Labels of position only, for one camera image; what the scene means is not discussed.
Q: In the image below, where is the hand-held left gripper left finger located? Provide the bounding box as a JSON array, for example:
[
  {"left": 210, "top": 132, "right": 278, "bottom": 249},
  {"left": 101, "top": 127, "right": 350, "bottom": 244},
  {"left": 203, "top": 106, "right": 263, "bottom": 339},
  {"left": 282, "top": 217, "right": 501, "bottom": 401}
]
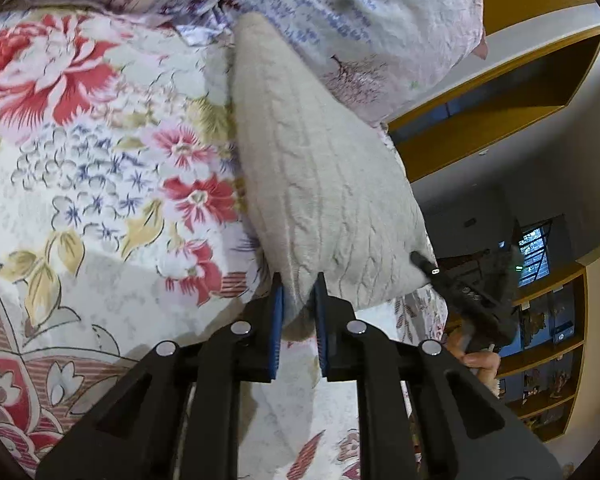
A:
[{"left": 35, "top": 272, "right": 286, "bottom": 480}]

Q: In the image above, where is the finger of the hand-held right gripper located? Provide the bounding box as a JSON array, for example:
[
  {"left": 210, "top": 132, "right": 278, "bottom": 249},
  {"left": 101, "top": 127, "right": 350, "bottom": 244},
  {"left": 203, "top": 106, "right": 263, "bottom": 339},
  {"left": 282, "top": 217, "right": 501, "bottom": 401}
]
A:
[{"left": 410, "top": 251, "right": 448, "bottom": 288}]

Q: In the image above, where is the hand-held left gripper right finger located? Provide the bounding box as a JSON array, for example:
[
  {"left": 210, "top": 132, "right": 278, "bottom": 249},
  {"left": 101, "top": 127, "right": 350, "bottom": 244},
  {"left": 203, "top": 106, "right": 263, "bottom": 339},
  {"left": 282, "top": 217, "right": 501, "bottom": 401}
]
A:
[{"left": 312, "top": 272, "right": 566, "bottom": 480}]

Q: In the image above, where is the cream knitted cushion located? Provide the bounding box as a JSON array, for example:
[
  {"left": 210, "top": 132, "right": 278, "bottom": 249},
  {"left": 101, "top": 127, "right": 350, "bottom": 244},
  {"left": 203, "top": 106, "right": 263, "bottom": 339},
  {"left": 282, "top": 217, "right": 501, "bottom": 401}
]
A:
[{"left": 227, "top": 11, "right": 438, "bottom": 343}]

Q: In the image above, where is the person's right hand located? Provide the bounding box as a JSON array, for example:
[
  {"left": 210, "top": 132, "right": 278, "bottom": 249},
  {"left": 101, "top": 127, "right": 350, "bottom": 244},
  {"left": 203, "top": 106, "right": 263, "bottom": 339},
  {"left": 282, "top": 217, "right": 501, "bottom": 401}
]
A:
[{"left": 447, "top": 332, "right": 503, "bottom": 398}]

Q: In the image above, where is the barred window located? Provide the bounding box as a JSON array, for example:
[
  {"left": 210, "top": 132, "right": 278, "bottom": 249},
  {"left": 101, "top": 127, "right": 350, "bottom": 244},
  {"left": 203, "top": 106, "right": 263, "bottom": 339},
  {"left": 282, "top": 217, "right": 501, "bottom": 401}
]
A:
[{"left": 512, "top": 217, "right": 553, "bottom": 288}]

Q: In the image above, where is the yellow wooden shelf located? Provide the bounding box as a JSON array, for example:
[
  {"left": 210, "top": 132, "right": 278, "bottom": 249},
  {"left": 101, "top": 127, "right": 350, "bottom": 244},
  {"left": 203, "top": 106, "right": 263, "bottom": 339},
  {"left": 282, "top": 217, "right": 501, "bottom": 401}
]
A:
[{"left": 495, "top": 259, "right": 590, "bottom": 445}]

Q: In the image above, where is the dark glass pane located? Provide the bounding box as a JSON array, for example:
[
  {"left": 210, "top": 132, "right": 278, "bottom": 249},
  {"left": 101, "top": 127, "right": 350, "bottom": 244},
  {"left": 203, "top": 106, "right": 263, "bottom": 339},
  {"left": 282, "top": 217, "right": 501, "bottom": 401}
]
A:
[{"left": 392, "top": 35, "right": 600, "bottom": 148}]

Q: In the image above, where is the floral bed sheet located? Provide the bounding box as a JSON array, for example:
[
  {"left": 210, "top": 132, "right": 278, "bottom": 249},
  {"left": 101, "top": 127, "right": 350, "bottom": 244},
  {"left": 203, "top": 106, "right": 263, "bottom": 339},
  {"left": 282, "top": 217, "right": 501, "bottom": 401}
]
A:
[{"left": 0, "top": 2, "right": 453, "bottom": 480}]

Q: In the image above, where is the pink lavender print pillow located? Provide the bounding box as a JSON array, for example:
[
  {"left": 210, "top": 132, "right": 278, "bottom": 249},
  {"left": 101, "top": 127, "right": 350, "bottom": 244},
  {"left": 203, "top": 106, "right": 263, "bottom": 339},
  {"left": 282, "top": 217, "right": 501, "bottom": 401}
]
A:
[{"left": 10, "top": 0, "right": 491, "bottom": 128}]

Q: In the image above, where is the yellow wooden frame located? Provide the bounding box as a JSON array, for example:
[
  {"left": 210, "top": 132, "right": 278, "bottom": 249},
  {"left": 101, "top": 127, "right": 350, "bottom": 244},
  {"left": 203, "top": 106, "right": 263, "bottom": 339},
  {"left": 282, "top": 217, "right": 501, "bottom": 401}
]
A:
[{"left": 384, "top": 0, "right": 600, "bottom": 183}]

